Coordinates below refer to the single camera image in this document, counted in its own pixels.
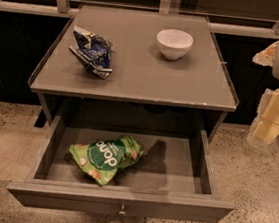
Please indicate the white ceramic bowl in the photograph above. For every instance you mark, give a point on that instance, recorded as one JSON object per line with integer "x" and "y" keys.
{"x": 173, "y": 43}

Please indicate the grey cabinet with counter top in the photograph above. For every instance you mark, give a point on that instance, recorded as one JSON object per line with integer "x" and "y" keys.
{"x": 140, "y": 72}

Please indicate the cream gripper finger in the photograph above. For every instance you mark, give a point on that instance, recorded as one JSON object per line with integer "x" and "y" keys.
{"x": 266, "y": 56}
{"x": 265, "y": 127}

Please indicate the blue crumpled chip bag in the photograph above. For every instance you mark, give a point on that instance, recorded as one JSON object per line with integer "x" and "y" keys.
{"x": 93, "y": 52}

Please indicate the small metal drawer knob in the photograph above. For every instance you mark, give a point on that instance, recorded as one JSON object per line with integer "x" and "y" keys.
{"x": 122, "y": 211}

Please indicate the grey open top drawer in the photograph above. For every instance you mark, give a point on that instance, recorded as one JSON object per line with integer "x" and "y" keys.
{"x": 173, "y": 180}

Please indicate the green rice chip bag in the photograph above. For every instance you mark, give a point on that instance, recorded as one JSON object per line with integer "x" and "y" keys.
{"x": 103, "y": 159}

